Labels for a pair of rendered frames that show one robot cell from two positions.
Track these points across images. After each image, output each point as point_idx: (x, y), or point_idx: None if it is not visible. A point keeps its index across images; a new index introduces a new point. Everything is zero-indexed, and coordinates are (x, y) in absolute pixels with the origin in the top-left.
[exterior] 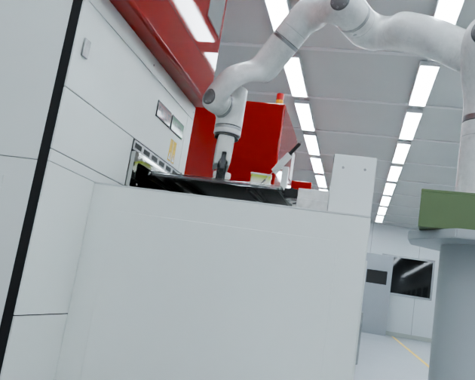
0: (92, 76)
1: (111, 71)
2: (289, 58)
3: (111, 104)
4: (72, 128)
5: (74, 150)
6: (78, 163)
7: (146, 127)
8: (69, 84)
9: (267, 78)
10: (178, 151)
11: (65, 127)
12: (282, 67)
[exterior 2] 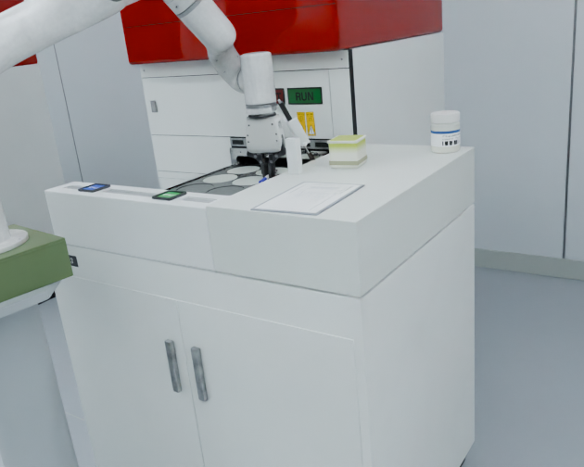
0: (167, 118)
1: (182, 104)
2: (190, 24)
3: (191, 125)
4: (165, 155)
5: (172, 166)
6: (180, 173)
7: (245, 121)
8: (153, 132)
9: (210, 52)
10: (322, 118)
11: (160, 156)
12: (200, 35)
